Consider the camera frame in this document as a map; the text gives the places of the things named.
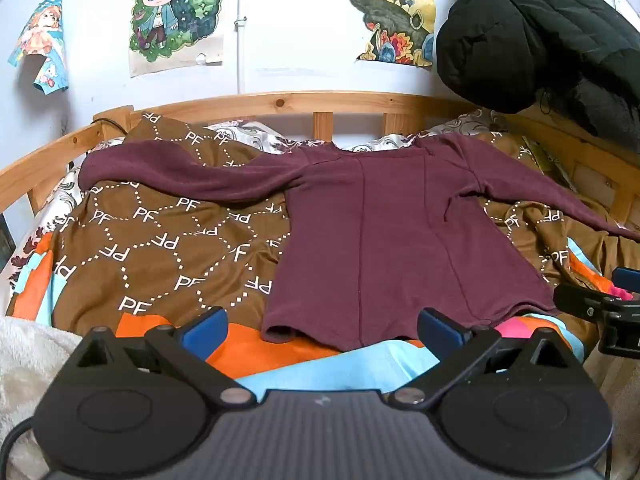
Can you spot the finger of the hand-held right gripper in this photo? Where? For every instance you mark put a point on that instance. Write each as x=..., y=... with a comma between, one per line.
x=627, y=276
x=580, y=300

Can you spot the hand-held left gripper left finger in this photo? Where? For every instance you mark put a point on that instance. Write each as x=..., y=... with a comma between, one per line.
x=202, y=332

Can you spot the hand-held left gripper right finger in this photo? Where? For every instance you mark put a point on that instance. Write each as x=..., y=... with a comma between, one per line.
x=440, y=332

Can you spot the maroon long-sleeve shirt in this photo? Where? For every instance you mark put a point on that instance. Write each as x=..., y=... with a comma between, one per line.
x=390, y=240

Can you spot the orange and blue bed sheet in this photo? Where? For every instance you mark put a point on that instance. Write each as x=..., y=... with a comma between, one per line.
x=280, y=352

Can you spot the brown patterned blanket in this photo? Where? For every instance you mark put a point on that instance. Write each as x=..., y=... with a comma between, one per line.
x=165, y=240

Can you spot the beige fleece cloth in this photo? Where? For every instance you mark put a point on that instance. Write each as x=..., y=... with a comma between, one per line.
x=620, y=400

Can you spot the yellow-green cloth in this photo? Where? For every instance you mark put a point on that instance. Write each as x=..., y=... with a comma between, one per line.
x=545, y=157

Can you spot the white fleece blanket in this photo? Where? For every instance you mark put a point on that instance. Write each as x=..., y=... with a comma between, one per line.
x=25, y=365

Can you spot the white floral bed sheet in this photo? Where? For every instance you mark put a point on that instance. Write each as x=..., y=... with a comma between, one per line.
x=250, y=132

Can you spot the dark flat panel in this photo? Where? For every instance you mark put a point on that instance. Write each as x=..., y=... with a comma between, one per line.
x=6, y=242

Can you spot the black puffer jacket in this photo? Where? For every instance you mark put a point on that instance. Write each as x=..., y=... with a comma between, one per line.
x=525, y=35

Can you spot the wooden bed frame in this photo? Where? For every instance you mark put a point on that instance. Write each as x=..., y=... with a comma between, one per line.
x=280, y=104

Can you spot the white wall pipe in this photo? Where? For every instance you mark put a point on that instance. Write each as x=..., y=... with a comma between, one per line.
x=241, y=60

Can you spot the cartoon figure wall poster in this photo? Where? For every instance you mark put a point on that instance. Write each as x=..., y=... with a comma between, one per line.
x=165, y=10

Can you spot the colourful landscape wall poster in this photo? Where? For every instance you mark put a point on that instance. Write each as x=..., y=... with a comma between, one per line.
x=395, y=10

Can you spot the curled cartoon wall poster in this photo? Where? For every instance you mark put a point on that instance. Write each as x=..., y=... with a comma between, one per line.
x=45, y=35

